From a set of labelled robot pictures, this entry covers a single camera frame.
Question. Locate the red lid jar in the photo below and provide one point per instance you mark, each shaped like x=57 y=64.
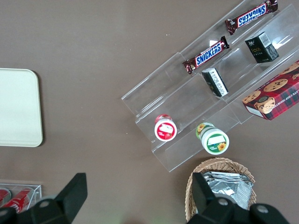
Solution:
x=165 y=130

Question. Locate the cream plastic tray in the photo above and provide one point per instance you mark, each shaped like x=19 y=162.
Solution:
x=18 y=107

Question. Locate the light wicker basket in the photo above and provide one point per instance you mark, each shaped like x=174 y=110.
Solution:
x=222 y=161

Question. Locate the clear acrylic bottle rack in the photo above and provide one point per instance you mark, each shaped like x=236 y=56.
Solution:
x=37 y=193

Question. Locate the silver foil pack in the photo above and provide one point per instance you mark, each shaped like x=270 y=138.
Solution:
x=231 y=186

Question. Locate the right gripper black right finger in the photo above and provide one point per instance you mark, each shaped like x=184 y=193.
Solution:
x=203 y=196

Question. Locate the clear acrylic stepped shelf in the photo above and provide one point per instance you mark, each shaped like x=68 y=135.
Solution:
x=177 y=98

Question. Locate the green lid jar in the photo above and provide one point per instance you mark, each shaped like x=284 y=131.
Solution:
x=215 y=141

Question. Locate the Snickers chocolate bar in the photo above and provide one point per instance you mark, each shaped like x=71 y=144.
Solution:
x=206 y=54
x=252 y=16

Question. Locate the red tartan cookie box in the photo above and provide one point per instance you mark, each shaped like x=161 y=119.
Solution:
x=275 y=93

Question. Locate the small black carton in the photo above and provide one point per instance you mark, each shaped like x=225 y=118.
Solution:
x=215 y=81
x=261 y=47

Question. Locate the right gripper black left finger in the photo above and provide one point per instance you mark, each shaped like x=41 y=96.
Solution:
x=70 y=198

